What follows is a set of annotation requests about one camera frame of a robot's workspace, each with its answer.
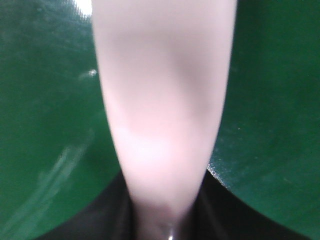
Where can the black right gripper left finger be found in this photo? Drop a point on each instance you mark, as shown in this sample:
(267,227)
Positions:
(108,217)

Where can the pink hand broom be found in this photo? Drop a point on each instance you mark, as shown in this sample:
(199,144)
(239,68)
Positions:
(163,67)

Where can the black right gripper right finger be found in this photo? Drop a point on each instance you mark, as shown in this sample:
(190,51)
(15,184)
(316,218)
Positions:
(217,214)

